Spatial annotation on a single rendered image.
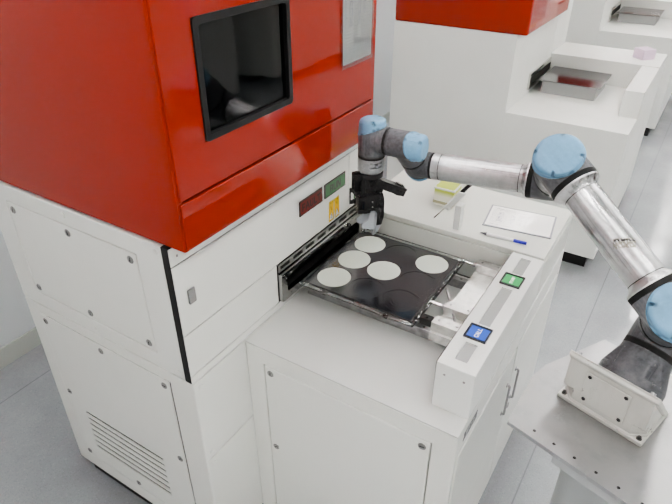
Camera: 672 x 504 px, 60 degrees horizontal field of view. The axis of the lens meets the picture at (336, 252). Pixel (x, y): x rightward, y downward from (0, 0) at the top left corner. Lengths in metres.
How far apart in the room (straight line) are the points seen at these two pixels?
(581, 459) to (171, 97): 1.13
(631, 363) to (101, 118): 1.24
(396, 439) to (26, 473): 1.56
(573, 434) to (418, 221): 0.79
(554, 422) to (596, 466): 0.13
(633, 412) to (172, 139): 1.13
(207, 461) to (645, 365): 1.14
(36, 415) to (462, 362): 1.95
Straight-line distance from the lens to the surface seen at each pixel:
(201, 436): 1.69
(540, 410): 1.53
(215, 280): 1.45
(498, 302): 1.59
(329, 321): 1.69
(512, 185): 1.62
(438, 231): 1.87
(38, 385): 2.96
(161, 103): 1.14
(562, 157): 1.44
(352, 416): 1.56
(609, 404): 1.51
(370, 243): 1.89
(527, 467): 2.48
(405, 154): 1.57
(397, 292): 1.67
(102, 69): 1.23
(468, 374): 1.36
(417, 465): 1.56
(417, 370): 1.55
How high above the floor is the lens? 1.89
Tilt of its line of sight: 33 degrees down
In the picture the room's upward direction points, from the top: straight up
